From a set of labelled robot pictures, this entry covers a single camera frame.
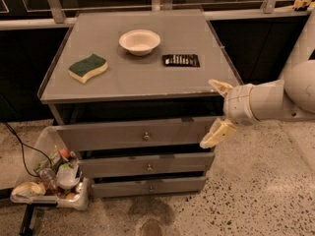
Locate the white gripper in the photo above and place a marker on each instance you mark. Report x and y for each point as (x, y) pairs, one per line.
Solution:
(238, 104)

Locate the black stand base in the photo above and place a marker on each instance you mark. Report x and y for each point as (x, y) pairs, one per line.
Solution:
(25, 229)

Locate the grey top drawer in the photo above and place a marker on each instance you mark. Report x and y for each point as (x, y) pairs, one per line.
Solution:
(135, 134)

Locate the grey drawer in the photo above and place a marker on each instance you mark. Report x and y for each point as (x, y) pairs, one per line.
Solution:
(146, 164)
(149, 187)
(135, 134)

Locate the yellow object on ledge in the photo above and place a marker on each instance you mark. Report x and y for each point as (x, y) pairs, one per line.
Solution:
(301, 5)

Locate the metal window railing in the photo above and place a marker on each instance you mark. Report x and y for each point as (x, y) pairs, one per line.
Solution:
(27, 14)

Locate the grey bottom drawer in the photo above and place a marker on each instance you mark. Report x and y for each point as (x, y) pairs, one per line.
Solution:
(149, 187)

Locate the grey middle drawer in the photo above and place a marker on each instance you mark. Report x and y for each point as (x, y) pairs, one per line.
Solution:
(146, 164)

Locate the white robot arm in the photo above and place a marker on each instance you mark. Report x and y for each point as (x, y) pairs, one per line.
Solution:
(289, 98)

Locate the grey drawer cabinet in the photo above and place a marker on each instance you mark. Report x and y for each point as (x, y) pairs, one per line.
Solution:
(138, 88)

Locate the clear plastic bin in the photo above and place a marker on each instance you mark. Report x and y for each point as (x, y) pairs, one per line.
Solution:
(47, 156)

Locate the white paper bowl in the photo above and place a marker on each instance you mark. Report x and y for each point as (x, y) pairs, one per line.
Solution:
(139, 42)

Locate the banana peel in bin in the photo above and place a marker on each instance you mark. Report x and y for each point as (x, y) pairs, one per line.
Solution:
(29, 189)

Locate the green yellow sponge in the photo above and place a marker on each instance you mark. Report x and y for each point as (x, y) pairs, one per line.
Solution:
(88, 68)

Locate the black snack packet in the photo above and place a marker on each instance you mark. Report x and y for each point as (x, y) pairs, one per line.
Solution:
(181, 60)

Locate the white cup in bin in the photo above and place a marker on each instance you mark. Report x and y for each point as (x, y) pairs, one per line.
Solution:
(67, 178)

